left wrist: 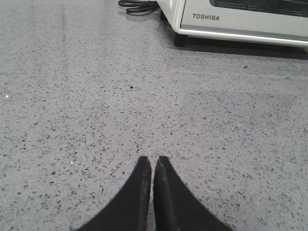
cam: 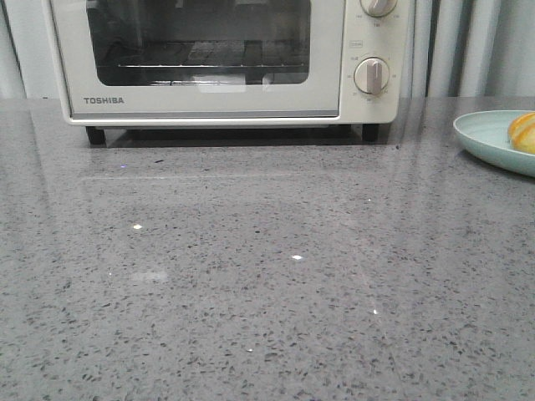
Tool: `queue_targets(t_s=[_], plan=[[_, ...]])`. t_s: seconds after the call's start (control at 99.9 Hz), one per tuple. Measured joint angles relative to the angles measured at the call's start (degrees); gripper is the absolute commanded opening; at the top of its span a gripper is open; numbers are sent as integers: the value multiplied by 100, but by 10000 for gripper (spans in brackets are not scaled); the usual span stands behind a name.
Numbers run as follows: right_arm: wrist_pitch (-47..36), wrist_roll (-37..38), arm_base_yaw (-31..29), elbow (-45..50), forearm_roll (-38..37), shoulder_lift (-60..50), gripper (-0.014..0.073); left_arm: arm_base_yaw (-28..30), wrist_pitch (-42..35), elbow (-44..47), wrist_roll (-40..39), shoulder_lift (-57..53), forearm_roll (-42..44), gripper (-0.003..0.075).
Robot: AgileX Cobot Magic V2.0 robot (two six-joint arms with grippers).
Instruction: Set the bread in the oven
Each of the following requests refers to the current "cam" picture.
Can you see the upper cream oven knob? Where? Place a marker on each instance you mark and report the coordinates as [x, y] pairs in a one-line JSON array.
[[378, 8]]

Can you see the cream Toshiba toaster oven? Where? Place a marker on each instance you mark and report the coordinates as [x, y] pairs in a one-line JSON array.
[[363, 37]]

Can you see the golden striped croissant bread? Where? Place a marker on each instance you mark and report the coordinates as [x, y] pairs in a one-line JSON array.
[[521, 133]]

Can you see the cream oven knob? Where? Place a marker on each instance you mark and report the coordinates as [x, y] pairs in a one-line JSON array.
[[371, 76], [378, 8]]

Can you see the lower cream oven knob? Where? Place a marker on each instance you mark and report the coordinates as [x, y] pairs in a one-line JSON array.
[[371, 76]]

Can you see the metal wire oven rack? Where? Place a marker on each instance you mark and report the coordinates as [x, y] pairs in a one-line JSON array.
[[246, 53]]

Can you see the oven glass door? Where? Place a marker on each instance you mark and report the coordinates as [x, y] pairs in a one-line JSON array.
[[92, 35]]

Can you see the light green round plate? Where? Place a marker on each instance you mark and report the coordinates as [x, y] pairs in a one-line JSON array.
[[484, 135]]

